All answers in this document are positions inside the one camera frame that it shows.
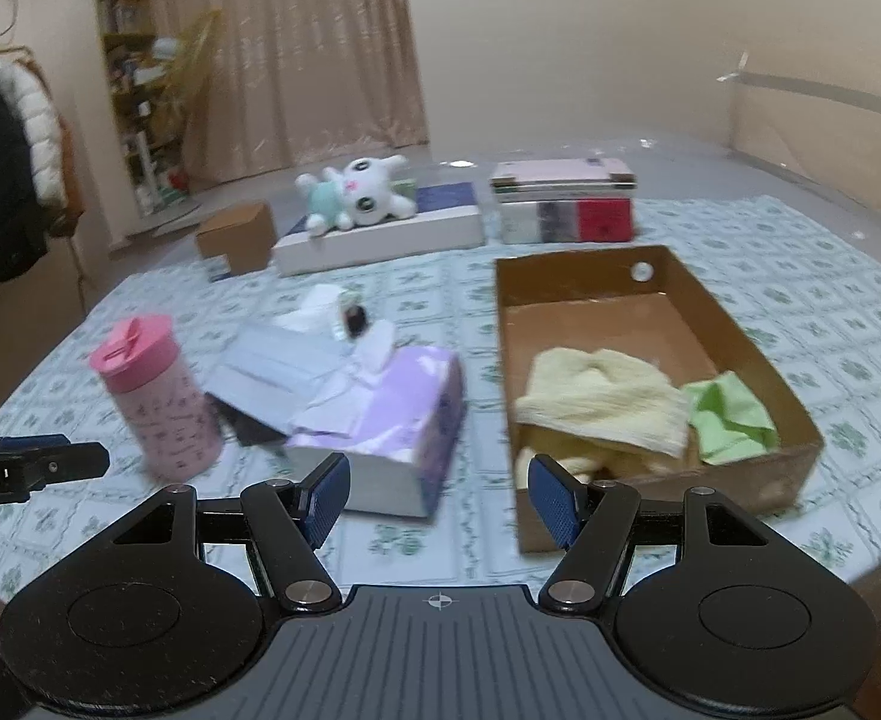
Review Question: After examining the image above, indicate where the stack of face masks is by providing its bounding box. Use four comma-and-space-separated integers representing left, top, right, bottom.
205, 323, 353, 434

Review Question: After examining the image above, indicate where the white blue flat box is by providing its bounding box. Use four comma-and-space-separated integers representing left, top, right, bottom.
271, 182, 486, 277

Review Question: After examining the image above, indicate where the stack of books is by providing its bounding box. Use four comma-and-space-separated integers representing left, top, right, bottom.
489, 156, 637, 244

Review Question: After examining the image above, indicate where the green cleaning cloth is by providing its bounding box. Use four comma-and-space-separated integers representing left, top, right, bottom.
681, 371, 780, 466

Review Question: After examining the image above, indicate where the plastic wrapped headboard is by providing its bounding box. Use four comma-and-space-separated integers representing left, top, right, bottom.
721, 44, 881, 216

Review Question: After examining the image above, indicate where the pink tumbler cup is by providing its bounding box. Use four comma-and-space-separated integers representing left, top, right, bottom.
89, 314, 224, 483

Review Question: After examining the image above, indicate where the black red round pad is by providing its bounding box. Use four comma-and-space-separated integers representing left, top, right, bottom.
341, 304, 369, 340

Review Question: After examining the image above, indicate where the floral green white tablecloth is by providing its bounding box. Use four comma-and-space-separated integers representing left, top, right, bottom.
0, 193, 881, 602

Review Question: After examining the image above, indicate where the white bunny plush toy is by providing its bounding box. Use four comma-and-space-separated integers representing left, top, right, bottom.
294, 154, 417, 238

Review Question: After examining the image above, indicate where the purple tissue pack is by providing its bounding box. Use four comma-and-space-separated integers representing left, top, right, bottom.
282, 320, 466, 518

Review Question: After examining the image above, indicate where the yellow towel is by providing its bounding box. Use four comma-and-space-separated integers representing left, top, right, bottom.
510, 346, 691, 489

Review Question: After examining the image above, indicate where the white down jacket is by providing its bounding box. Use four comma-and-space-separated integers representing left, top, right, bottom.
0, 59, 66, 211

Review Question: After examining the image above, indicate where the small brown cardboard box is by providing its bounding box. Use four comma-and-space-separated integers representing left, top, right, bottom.
195, 202, 278, 281

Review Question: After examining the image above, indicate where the wooden bookshelf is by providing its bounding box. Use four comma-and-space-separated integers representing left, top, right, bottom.
95, 0, 188, 218

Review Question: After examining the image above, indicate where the white fashion sock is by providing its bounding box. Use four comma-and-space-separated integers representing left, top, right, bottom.
271, 283, 359, 340

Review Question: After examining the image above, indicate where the brown cardboard tray box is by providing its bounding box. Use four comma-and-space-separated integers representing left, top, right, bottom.
492, 242, 824, 556

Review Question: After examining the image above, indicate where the beige curtain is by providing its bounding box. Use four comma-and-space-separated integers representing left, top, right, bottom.
149, 0, 429, 184

